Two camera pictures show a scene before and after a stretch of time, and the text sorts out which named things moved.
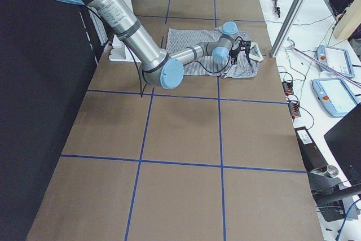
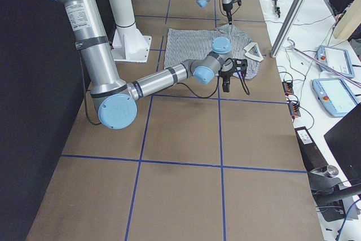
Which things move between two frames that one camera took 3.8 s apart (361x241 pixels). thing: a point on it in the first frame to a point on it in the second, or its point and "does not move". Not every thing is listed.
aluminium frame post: [291, 17] does not move
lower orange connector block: [294, 109] does not move
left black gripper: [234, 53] to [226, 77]
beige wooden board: [349, 20] does not move
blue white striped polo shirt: [180, 39] does not move
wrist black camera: [245, 45] to [240, 66]
